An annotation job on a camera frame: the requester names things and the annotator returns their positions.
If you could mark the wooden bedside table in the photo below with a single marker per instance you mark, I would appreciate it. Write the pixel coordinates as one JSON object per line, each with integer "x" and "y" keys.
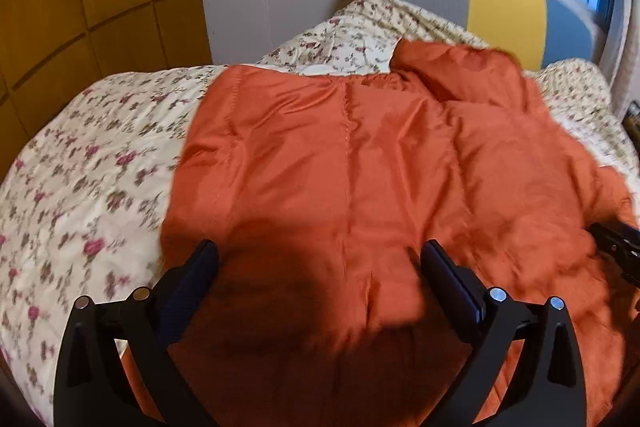
{"x": 631, "y": 123}

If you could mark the right floral curtain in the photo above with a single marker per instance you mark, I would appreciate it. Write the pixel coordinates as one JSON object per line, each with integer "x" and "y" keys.
{"x": 619, "y": 60}

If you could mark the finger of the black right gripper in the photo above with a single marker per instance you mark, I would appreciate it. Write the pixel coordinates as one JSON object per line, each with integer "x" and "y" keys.
{"x": 622, "y": 243}

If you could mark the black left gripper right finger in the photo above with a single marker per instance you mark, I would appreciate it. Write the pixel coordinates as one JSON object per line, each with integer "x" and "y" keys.
{"x": 547, "y": 387}

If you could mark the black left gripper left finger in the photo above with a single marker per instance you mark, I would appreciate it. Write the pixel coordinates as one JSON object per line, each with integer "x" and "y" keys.
{"x": 91, "y": 387}

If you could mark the floral bed quilt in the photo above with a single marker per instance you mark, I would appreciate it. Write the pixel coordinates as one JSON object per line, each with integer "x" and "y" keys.
{"x": 82, "y": 204}

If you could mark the wooden wardrobe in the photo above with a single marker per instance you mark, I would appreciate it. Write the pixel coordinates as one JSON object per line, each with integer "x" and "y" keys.
{"x": 51, "y": 50}

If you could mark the orange padded jacket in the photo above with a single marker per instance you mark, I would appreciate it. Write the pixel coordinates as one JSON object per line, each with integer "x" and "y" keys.
{"x": 319, "y": 193}

